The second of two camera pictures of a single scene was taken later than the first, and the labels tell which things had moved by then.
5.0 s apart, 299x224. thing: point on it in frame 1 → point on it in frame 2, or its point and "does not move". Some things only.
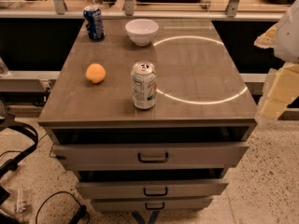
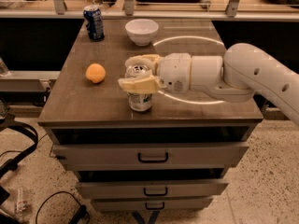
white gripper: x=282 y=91 → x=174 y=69
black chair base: x=7 y=121 does not move
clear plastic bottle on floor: x=21 y=204 does not move
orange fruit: x=95 y=73 does not move
